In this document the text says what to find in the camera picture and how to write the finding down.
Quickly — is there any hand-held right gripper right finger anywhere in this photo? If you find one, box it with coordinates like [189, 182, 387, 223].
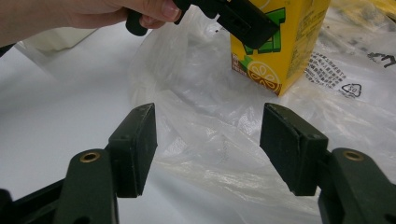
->
[259, 103, 330, 197]

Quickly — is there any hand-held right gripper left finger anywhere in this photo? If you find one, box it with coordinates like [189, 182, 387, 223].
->
[106, 103, 159, 199]

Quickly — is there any yellow drink carton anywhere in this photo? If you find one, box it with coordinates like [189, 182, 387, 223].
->
[230, 0, 332, 97]

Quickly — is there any clear plastic bag smiley print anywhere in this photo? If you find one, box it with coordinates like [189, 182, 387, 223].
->
[128, 0, 396, 224]

